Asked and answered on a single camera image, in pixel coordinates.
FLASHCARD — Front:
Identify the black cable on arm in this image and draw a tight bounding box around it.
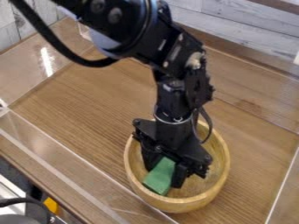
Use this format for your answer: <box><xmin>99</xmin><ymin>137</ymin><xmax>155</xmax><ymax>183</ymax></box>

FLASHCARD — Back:
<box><xmin>8</xmin><ymin>0</ymin><xmax>120</xmax><ymax>68</ymax></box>

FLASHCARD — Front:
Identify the clear acrylic tray wall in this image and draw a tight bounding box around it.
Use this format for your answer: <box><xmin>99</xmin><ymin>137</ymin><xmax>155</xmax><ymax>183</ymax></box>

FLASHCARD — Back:
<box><xmin>0</xmin><ymin>99</ymin><xmax>179</xmax><ymax>224</ymax></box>

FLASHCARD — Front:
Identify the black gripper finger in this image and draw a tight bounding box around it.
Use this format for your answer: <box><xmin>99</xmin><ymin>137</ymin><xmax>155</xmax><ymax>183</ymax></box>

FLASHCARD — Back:
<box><xmin>173</xmin><ymin>163</ymin><xmax>193</xmax><ymax>188</ymax></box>
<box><xmin>142</xmin><ymin>143</ymin><xmax>163</xmax><ymax>171</ymax></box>

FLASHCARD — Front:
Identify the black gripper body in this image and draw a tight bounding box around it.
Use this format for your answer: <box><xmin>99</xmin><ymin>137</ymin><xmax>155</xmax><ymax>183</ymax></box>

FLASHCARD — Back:
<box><xmin>134</xmin><ymin>112</ymin><xmax>213</xmax><ymax>179</ymax></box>

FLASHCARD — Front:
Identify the brown wooden bowl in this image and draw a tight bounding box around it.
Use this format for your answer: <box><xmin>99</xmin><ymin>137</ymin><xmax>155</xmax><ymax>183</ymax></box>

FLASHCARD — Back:
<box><xmin>124</xmin><ymin>121</ymin><xmax>230</xmax><ymax>214</ymax></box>

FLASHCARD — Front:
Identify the yellow black device bottom left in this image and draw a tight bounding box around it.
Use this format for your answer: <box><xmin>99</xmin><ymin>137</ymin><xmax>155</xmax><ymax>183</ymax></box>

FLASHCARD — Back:
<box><xmin>24</xmin><ymin>185</ymin><xmax>82</xmax><ymax>224</ymax></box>

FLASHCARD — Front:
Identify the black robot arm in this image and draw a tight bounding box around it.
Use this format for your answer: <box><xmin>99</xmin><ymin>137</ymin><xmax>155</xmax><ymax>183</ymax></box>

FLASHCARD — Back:
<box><xmin>55</xmin><ymin>0</ymin><xmax>215</xmax><ymax>188</ymax></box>

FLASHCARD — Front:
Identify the black cable bottom left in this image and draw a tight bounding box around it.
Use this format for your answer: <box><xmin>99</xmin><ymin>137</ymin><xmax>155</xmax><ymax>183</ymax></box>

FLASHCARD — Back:
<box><xmin>0</xmin><ymin>198</ymin><xmax>52</xmax><ymax>224</ymax></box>

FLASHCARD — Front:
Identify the green rectangular block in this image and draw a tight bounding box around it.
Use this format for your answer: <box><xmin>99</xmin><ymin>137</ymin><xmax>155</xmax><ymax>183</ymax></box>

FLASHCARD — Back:
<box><xmin>143</xmin><ymin>157</ymin><xmax>175</xmax><ymax>196</ymax></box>

